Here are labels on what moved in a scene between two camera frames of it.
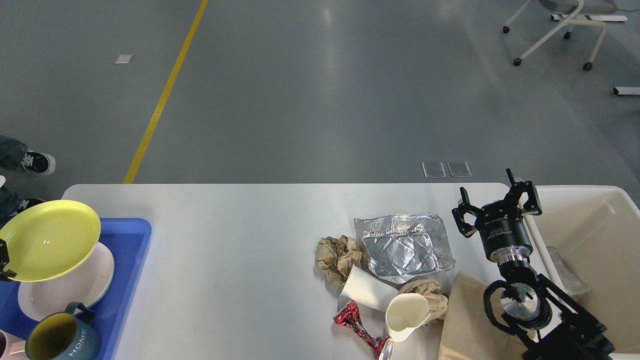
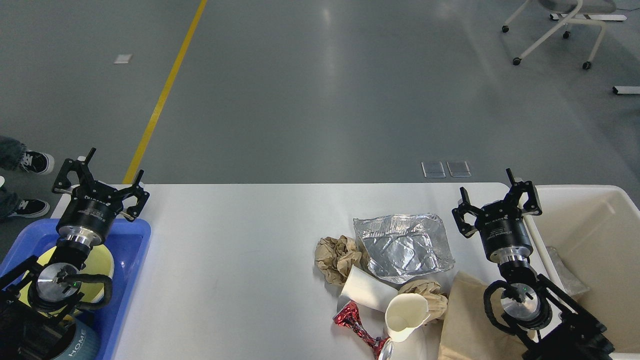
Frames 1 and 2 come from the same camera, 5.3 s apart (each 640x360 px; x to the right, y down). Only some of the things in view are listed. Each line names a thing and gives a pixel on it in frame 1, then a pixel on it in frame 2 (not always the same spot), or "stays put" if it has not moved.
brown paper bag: x=466 y=334 stays put
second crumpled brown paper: x=432 y=290 stays put
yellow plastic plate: x=48 y=237 to x=97 y=262
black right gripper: x=500 y=224 stays put
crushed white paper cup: x=404 y=313 stays put
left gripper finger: x=5 y=273 to x=93 y=207
